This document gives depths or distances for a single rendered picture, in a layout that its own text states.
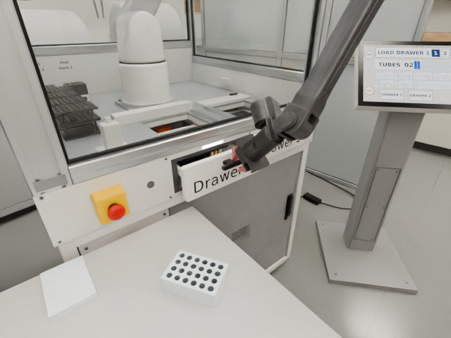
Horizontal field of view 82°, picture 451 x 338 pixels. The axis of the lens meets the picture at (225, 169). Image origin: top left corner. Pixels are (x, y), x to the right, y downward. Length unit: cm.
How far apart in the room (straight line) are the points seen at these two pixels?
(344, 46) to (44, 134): 64
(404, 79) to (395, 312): 112
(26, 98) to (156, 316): 48
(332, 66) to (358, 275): 132
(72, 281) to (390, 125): 137
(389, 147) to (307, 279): 83
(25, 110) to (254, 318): 59
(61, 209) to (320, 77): 65
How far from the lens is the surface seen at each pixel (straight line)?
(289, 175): 123
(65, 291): 69
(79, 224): 74
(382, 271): 183
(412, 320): 173
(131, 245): 75
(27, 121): 63
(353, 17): 68
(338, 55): 64
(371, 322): 163
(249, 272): 65
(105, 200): 67
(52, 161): 66
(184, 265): 63
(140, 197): 76
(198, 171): 73
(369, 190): 162
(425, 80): 143
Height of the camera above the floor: 126
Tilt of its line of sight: 29 degrees down
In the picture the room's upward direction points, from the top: straight up
